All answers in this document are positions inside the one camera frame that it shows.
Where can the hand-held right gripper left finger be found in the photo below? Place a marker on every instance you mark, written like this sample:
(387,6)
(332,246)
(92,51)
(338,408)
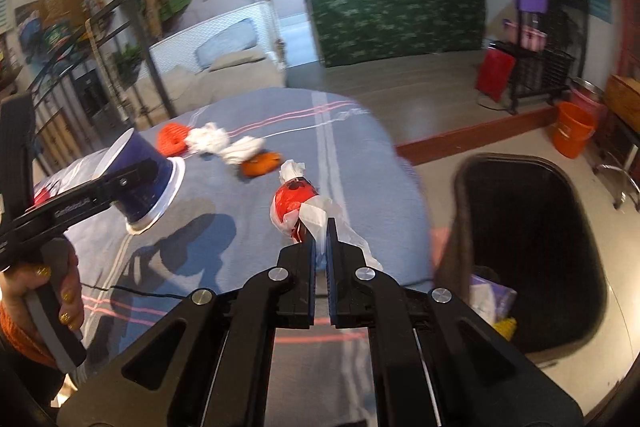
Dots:
(312,267)

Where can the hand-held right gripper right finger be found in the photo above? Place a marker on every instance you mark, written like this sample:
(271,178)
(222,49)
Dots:
(331,267)

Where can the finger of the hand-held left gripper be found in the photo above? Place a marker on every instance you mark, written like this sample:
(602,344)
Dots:
(135,174)

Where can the blue paper cup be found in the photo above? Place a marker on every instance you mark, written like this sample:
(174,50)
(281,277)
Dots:
(142,149)

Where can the red white plastic bag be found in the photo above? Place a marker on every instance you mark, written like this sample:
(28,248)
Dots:
(295,202)

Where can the purple plastic bag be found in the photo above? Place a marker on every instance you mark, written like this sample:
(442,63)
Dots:
(492,299)

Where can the yellow corn cob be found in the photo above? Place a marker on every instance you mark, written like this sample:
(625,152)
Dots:
(506,328)

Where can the dark woven waste bin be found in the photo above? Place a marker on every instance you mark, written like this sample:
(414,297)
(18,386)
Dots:
(525,232)

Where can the person's left hand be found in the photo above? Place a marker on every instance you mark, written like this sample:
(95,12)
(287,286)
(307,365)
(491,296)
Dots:
(15,289)

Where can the red package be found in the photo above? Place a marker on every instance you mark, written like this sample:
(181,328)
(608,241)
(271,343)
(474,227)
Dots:
(42,195)

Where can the red crumpled wrapper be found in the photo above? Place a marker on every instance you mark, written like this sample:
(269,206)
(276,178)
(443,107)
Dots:
(174,139)

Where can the crumpled white tissue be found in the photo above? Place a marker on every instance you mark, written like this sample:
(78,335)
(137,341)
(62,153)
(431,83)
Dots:
(242,149)
(207,138)

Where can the black iron fence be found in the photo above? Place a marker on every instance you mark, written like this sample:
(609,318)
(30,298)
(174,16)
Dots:
(65,107)

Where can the orange peel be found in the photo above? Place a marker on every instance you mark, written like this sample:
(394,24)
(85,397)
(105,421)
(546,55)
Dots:
(261,164)

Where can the white swing sofa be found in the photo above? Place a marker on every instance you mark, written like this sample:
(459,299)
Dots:
(175,57)

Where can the beige cushion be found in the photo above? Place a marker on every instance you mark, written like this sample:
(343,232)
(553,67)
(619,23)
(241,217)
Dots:
(240,59)

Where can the grey pillow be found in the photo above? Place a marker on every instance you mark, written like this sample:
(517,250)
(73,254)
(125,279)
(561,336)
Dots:
(225,42)

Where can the green patterned counter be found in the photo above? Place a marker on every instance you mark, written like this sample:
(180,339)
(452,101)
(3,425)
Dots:
(395,24)

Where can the orange bucket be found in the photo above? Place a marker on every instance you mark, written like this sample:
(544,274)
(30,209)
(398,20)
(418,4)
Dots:
(574,132)

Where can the black metal rack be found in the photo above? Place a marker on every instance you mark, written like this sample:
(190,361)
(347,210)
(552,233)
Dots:
(555,72)

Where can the pink basin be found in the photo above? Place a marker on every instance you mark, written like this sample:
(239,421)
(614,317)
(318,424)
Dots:
(527,38)

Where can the swivel office chair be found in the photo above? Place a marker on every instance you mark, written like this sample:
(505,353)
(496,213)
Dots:
(622,167)

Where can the pink bucket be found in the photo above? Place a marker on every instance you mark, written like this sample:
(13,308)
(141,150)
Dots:
(592,99)

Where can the orange patterned case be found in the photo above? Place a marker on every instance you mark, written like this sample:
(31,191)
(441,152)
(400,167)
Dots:
(625,102)

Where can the red ladder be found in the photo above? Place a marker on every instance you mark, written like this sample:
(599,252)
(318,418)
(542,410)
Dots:
(629,17)

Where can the blue wall sign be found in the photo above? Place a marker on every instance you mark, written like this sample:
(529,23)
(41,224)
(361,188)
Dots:
(599,7)

